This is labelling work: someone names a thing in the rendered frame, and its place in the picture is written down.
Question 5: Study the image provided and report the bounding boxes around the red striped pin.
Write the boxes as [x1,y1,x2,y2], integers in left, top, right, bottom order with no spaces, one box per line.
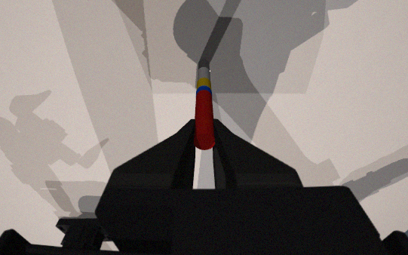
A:
[194,59,215,150]

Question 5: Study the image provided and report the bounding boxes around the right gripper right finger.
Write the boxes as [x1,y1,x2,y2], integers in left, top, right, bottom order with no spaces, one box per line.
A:
[213,119,304,189]

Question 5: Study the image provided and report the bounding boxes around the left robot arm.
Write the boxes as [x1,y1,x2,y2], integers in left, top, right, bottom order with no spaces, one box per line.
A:
[56,218,112,250]

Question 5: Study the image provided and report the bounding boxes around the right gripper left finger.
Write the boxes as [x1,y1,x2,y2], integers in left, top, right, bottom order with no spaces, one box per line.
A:
[106,119,195,189]

